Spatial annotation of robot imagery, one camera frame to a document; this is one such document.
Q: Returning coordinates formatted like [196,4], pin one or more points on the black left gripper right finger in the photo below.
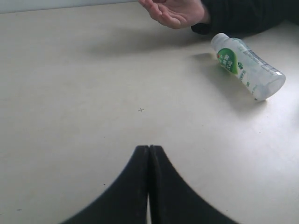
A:
[172,200]

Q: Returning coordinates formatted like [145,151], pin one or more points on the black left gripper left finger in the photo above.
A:
[125,200]

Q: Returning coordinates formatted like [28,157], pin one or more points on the black sleeved forearm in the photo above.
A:
[247,16]

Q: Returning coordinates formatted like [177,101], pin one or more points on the white bottle green label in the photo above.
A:
[261,79]

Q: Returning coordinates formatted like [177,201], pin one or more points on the person's open bare hand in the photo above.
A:
[177,14]

